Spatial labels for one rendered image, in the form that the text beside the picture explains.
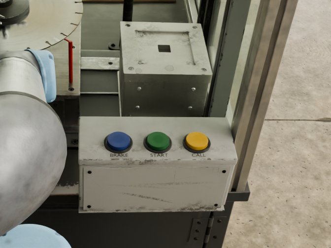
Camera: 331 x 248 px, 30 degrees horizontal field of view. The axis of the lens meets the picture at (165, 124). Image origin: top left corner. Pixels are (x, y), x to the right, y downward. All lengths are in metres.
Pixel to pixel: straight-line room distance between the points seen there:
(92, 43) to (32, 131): 1.08
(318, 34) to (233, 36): 2.02
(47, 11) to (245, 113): 0.47
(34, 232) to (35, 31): 0.50
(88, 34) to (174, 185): 0.59
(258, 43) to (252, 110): 0.15
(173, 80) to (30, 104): 0.75
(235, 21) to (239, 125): 0.18
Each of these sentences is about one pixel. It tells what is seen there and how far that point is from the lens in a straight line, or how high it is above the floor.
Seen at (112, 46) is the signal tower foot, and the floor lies 0.75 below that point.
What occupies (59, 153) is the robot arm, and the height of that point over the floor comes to 1.30.
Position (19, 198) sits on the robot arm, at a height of 1.32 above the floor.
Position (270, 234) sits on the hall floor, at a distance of 2.16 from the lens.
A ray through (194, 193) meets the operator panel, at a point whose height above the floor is 0.80.
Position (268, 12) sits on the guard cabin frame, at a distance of 0.96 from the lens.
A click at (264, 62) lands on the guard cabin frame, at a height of 1.07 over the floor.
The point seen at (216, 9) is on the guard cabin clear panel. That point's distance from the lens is 1.41.
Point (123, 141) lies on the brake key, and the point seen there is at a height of 0.91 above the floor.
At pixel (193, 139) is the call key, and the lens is 1.10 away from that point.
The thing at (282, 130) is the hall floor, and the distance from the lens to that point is 2.52.
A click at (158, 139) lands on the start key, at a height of 0.91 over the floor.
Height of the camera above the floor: 1.68
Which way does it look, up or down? 44 degrees down
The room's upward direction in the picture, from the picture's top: 8 degrees clockwise
